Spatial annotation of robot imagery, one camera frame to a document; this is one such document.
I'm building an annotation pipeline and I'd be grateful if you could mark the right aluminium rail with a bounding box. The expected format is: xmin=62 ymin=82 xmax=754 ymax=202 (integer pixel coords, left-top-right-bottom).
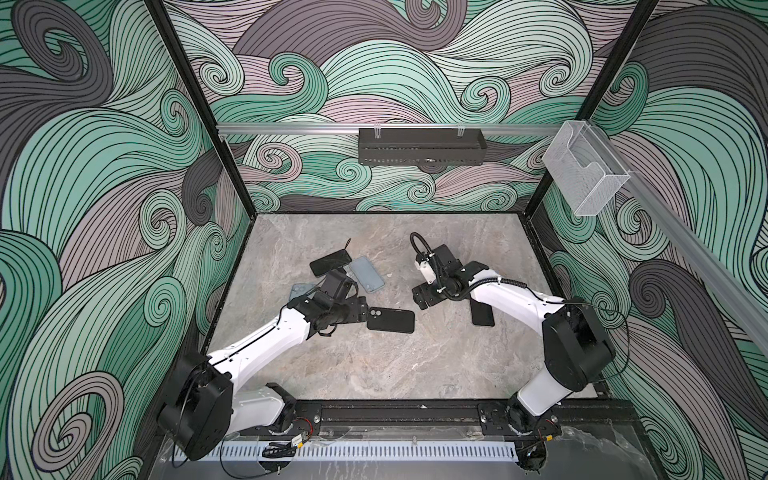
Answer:
xmin=591 ymin=125 xmax=767 ymax=352

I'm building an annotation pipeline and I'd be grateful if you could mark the light blue phone case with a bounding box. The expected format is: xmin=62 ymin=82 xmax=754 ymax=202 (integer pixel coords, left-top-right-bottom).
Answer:
xmin=289 ymin=283 xmax=317 ymax=301
xmin=349 ymin=256 xmax=385 ymax=293

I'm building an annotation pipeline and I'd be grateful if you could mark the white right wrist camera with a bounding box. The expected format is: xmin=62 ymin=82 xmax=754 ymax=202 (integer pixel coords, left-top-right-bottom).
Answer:
xmin=415 ymin=260 xmax=436 ymax=284

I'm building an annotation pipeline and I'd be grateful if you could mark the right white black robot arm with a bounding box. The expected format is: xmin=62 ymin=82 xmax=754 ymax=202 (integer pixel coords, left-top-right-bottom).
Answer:
xmin=411 ymin=234 xmax=616 ymax=433

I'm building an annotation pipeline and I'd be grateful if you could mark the white slotted cable duct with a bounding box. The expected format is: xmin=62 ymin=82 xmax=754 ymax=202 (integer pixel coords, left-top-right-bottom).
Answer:
xmin=200 ymin=441 xmax=518 ymax=463

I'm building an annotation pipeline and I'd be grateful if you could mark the back aluminium rail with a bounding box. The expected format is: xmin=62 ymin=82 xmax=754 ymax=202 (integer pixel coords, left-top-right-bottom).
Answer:
xmin=216 ymin=122 xmax=561 ymax=136

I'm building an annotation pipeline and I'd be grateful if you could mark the clear acrylic wall holder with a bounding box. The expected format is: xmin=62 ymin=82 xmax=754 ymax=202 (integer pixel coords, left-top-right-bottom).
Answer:
xmin=543 ymin=120 xmax=630 ymax=217

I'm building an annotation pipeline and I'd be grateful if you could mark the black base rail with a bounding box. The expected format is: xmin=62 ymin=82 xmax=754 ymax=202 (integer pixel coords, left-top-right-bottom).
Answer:
xmin=161 ymin=397 xmax=637 ymax=436

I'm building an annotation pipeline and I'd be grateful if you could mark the black smartphone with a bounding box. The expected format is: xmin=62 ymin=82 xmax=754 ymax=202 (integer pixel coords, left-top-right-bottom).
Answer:
xmin=309 ymin=248 xmax=352 ymax=277
xmin=470 ymin=299 xmax=495 ymax=327

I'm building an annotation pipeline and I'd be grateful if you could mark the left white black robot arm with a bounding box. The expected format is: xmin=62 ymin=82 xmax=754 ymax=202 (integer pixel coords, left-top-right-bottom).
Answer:
xmin=157 ymin=268 xmax=367 ymax=461

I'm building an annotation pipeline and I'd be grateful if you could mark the black wall tray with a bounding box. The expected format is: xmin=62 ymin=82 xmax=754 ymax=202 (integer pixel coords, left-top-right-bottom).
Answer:
xmin=357 ymin=129 xmax=488 ymax=167

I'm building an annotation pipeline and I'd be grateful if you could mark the aluminium rail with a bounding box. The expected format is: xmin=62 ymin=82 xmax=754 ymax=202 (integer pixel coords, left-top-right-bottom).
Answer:
xmin=216 ymin=122 xmax=561 ymax=136
xmin=591 ymin=125 xmax=767 ymax=352

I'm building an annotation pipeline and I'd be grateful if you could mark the black phone case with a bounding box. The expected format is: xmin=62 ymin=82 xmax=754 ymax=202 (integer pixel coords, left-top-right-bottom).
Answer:
xmin=366 ymin=307 xmax=415 ymax=334

